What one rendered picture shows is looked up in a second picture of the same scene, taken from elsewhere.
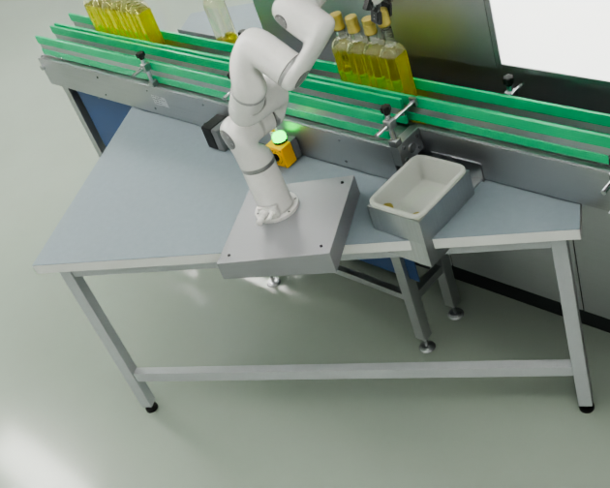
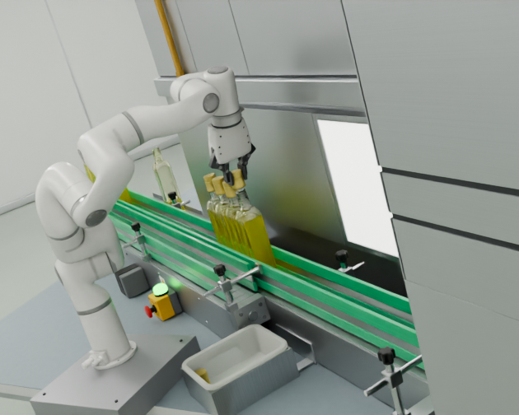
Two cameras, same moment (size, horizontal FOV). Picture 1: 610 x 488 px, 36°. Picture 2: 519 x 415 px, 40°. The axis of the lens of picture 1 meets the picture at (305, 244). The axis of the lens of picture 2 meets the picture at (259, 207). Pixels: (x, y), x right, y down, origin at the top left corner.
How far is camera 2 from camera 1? 1.06 m
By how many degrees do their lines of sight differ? 21
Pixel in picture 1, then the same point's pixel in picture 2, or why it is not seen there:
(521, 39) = (359, 214)
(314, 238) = (117, 392)
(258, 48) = (57, 181)
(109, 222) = (4, 345)
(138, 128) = not seen: hidden behind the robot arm
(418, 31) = (285, 201)
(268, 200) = (97, 345)
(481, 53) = (331, 228)
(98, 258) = not seen: outside the picture
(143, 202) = (40, 333)
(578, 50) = not seen: hidden behind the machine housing
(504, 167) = (329, 351)
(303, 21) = (95, 157)
